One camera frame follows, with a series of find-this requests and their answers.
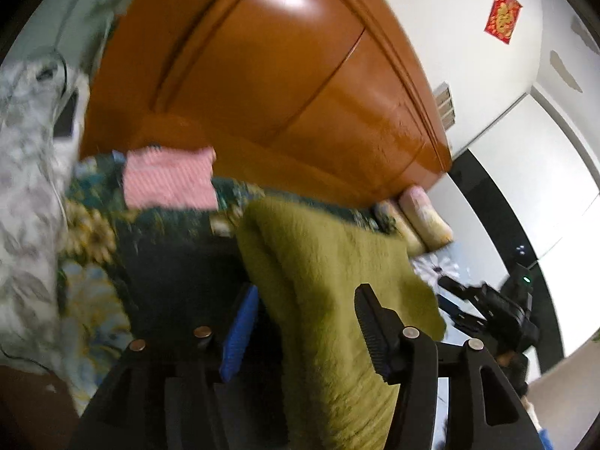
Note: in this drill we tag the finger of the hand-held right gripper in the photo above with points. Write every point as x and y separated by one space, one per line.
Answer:
468 322
459 288

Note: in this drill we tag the pink striped folded cloth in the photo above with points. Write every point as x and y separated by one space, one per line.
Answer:
168 178

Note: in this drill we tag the white grey leaf-print quilt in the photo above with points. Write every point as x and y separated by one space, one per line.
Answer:
28 197

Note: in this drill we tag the olive green fuzzy cloth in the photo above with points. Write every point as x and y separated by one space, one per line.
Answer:
323 281

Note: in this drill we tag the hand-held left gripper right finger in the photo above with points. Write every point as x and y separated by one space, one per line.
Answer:
375 333

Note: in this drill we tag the white wardrobe with black trim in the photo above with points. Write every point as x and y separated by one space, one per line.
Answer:
539 183

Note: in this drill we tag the wooden bed headboard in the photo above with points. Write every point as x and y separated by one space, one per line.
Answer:
281 79

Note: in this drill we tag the red wall decoration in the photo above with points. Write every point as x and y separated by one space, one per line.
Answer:
503 15

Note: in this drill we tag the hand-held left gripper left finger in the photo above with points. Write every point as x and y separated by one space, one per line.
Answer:
239 335

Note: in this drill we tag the wall switch panel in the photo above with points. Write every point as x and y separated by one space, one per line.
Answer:
445 104

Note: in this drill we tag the pale green curtain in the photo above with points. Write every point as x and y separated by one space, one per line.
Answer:
70 4

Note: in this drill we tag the dark floral blanket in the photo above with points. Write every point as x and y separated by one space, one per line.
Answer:
178 248

